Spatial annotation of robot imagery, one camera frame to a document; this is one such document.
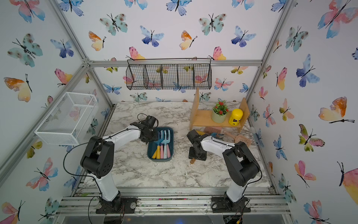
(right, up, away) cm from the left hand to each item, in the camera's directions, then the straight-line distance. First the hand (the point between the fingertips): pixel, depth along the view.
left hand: (156, 136), depth 96 cm
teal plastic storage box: (-3, -7, -2) cm, 8 cm away
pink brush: (+40, +4, +8) cm, 41 cm away
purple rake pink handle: (+4, -9, -5) cm, 11 cm away
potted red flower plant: (+42, +16, -5) cm, 45 cm away
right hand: (+26, -12, -6) cm, 29 cm away
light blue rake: (+6, -4, -2) cm, 7 cm away
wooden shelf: (+33, +12, +8) cm, 36 cm away
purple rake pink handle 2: (+9, -11, -7) cm, 16 cm away
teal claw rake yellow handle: (+2, -4, -2) cm, 5 cm away
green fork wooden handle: (+24, -14, -8) cm, 29 cm away
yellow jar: (+52, +12, -4) cm, 54 cm away
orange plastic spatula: (+58, -2, +3) cm, 58 cm away
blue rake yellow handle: (+40, 0, +8) cm, 41 cm away
